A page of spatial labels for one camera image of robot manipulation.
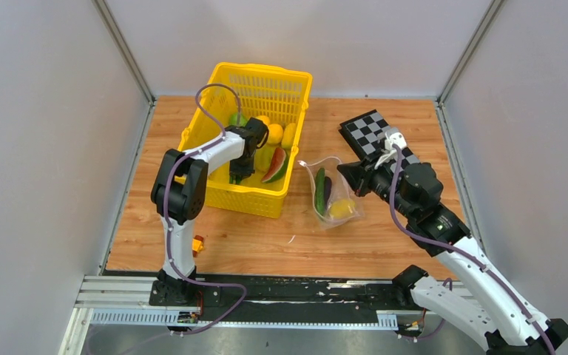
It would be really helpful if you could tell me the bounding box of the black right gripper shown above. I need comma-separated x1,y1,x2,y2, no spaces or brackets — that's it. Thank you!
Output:
337,149,415,220

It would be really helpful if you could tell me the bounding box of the yellow green star fruit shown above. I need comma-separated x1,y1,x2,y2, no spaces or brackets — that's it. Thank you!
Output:
254,144,277,172

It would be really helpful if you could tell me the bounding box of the purple eggplant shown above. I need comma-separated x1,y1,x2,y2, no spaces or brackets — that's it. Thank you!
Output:
323,177,333,208

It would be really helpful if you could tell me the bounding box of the dark green cucumber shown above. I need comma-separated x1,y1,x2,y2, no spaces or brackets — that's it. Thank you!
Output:
314,167,325,216

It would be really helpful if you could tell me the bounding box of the clear zip top bag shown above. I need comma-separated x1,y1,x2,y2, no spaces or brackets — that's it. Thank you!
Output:
298,155,365,230

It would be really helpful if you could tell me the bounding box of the yellow mango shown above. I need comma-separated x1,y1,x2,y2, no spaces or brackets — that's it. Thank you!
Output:
267,124,284,146

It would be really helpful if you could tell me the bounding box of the yellow plastic basket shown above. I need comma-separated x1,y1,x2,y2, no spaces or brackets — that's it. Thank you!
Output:
200,62,312,218

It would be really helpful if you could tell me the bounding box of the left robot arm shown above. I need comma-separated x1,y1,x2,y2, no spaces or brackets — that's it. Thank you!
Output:
150,118,268,305

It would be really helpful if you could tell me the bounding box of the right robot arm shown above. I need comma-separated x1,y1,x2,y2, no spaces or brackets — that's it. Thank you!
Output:
337,160,568,354

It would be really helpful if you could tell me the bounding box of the watermelon slice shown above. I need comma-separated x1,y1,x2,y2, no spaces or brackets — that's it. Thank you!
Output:
260,146,289,183

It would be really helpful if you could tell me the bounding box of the black white chessboard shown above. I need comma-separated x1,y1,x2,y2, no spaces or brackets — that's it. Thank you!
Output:
338,110,420,168

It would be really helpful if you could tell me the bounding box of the green round vegetable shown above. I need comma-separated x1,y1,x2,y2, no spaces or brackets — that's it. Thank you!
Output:
228,112,248,127

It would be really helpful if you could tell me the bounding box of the yellow lemon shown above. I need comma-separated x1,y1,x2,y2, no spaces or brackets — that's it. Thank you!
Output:
256,115,271,126

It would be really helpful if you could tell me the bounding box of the yellow toy car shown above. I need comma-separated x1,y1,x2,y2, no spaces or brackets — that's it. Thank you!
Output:
192,235,204,257

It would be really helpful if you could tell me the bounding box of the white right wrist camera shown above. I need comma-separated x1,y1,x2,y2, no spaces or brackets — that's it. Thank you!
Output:
374,127,408,169

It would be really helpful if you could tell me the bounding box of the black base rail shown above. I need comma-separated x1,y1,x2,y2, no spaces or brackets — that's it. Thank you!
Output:
75,273,434,331

